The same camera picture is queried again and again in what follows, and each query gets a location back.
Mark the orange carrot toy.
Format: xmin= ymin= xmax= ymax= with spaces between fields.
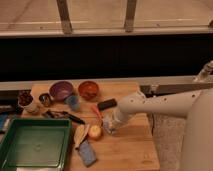
xmin=90 ymin=105 xmax=103 ymax=123

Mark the orange bowl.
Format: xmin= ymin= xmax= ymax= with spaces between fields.
xmin=78 ymin=81 xmax=99 ymax=100

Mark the purple bowl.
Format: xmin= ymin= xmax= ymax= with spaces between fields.
xmin=49 ymin=81 xmax=74 ymax=101

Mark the black rectangular block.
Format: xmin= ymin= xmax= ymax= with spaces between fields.
xmin=97 ymin=99 xmax=117 ymax=110

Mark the small dark metal cup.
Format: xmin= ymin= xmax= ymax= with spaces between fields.
xmin=39 ymin=93 xmax=52 ymax=107

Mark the blue sponge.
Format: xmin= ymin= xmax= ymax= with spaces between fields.
xmin=78 ymin=140 xmax=97 ymax=167

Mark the blue object at left edge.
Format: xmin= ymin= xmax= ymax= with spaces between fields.
xmin=0 ymin=115 xmax=11 ymax=133

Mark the white cup with dark contents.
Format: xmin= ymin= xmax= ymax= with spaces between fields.
xmin=18 ymin=91 xmax=38 ymax=114

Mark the black handled knife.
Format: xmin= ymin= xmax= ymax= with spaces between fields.
xmin=42 ymin=110 xmax=85 ymax=124

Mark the yellow round fruit toy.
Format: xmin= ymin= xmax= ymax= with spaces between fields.
xmin=88 ymin=125 xmax=102 ymax=140

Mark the grey towel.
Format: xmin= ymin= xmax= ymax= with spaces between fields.
xmin=102 ymin=116 xmax=116 ymax=135

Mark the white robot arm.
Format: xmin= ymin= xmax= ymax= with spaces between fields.
xmin=110 ymin=88 xmax=213 ymax=171

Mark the blue plastic cup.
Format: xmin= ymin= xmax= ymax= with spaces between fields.
xmin=66 ymin=95 xmax=80 ymax=111

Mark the banana toy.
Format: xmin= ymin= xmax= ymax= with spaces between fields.
xmin=74 ymin=124 xmax=90 ymax=149

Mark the green plastic tray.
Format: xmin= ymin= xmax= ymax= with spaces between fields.
xmin=0 ymin=119 xmax=72 ymax=171

